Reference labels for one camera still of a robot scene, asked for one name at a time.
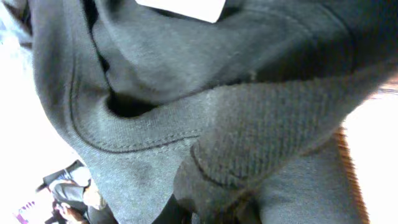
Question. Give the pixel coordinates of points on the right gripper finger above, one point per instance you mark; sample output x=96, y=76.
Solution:
x=173, y=213

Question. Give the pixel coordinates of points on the plain black t-shirt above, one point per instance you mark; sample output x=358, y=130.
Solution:
x=236, y=118

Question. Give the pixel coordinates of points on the person in background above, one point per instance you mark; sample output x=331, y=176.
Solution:
x=75, y=198

